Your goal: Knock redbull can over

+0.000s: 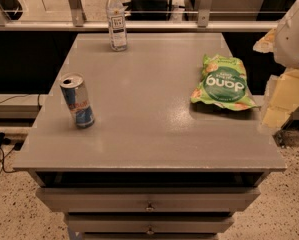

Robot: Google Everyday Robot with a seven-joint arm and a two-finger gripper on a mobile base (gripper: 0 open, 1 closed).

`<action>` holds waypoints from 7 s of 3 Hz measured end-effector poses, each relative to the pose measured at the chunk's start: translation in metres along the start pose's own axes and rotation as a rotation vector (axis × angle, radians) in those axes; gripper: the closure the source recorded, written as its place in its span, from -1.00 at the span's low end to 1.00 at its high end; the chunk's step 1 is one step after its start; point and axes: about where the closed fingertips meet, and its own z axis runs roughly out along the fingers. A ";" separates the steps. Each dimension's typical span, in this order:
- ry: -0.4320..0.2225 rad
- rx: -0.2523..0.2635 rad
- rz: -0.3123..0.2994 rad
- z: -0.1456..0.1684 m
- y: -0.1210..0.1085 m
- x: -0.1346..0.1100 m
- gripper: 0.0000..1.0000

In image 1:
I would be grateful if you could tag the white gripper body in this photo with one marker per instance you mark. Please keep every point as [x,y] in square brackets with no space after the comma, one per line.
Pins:
[293,40]

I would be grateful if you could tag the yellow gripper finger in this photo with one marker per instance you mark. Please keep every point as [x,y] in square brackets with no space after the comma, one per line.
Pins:
[266,43]
[281,98]

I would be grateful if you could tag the red bull can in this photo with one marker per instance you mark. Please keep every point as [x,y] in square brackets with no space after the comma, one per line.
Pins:
[76,97]

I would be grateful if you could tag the green chip bag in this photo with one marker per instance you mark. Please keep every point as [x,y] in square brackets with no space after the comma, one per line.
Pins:
[224,84]

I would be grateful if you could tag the clear water bottle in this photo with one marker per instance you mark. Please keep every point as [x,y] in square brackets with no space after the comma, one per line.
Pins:
[116,24]

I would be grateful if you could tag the grey drawer cabinet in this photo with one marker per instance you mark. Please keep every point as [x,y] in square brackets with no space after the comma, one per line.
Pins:
[147,133]

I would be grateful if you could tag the metal railing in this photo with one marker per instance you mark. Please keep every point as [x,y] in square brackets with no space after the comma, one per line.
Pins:
[90,16]

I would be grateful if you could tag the lower cabinet drawer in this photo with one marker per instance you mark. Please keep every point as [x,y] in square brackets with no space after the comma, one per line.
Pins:
[148,223]

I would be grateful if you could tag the cabinet drawer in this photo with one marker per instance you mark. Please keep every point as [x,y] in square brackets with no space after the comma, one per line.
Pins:
[148,223]
[72,200]

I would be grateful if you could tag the upper cabinet drawer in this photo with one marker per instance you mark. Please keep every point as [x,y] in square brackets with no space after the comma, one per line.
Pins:
[72,200]

